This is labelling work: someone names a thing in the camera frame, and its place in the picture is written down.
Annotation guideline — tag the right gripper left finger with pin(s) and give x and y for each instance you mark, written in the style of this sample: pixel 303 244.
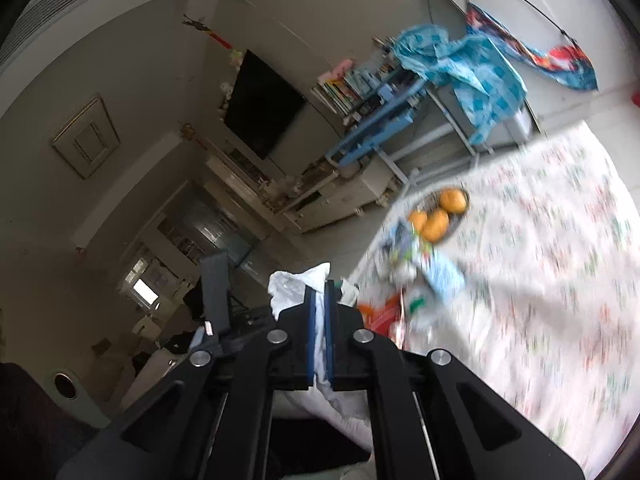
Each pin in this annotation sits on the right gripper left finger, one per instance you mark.
pixel 294 366

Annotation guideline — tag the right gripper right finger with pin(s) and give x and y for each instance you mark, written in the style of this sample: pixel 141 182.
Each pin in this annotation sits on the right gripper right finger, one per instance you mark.
pixel 346 367

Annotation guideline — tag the red snack wrapper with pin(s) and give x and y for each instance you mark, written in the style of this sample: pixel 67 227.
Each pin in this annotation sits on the red snack wrapper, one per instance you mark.
pixel 388 320

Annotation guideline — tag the blue green juice carton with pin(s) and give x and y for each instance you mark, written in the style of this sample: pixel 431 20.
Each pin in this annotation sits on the blue green juice carton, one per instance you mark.
pixel 409 256

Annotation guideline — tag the orange mango left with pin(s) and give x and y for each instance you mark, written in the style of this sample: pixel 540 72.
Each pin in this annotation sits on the orange mango left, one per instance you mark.
pixel 417 219

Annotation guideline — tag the orange mango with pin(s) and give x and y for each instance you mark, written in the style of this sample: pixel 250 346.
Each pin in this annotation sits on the orange mango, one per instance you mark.
pixel 436 226
pixel 417 219
pixel 453 200

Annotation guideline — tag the orange mango middle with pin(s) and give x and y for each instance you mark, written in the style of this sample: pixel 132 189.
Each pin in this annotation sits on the orange mango middle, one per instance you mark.
pixel 436 226

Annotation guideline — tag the cream tv cabinet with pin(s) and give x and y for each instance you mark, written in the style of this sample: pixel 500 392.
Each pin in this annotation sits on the cream tv cabinet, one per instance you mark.
pixel 321 196

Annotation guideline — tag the woven fruit basket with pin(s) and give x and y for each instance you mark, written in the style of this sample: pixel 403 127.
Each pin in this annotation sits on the woven fruit basket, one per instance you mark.
pixel 431 202

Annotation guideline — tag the orange mango right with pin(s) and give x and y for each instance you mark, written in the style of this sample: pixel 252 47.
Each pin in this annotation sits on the orange mango right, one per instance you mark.
pixel 453 200

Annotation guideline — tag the floral tablecloth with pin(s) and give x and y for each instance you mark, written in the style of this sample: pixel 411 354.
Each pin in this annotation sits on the floral tablecloth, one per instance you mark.
pixel 549 317

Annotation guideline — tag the blue study desk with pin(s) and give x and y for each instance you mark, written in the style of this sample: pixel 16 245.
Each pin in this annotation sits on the blue study desk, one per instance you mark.
pixel 414 118

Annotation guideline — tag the row of books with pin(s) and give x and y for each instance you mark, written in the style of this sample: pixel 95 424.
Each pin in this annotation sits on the row of books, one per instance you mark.
pixel 350 84

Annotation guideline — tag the blue checkered cloth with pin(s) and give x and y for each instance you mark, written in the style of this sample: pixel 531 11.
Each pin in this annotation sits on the blue checkered cloth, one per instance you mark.
pixel 487 87

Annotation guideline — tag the white balcony cabinet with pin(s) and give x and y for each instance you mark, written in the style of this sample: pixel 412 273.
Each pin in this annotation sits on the white balcony cabinet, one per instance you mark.
pixel 548 104

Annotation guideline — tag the black wall television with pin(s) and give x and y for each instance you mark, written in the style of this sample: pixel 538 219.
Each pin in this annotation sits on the black wall television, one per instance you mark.
pixel 262 105

